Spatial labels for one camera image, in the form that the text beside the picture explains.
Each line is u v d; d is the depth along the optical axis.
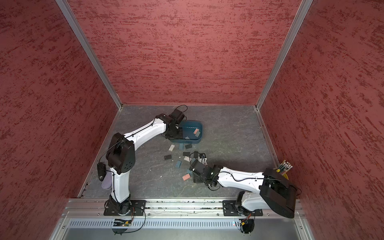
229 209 0.74
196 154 0.92
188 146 0.98
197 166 0.64
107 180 0.81
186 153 0.93
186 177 0.85
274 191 0.42
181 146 0.97
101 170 0.84
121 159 0.51
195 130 1.04
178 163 0.90
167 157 0.92
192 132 1.03
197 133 1.03
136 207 0.74
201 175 0.63
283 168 0.72
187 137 1.00
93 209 0.76
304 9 0.72
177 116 0.74
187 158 0.92
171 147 0.96
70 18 0.74
